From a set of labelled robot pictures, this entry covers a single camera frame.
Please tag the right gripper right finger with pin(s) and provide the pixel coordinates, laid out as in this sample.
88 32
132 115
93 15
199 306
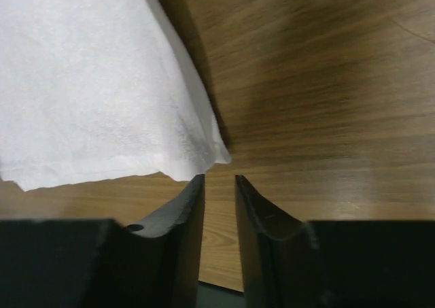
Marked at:
331 263

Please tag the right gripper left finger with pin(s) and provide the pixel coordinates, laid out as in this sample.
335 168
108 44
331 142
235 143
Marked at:
153 262

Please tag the white towel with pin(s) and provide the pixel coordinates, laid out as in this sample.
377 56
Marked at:
100 89

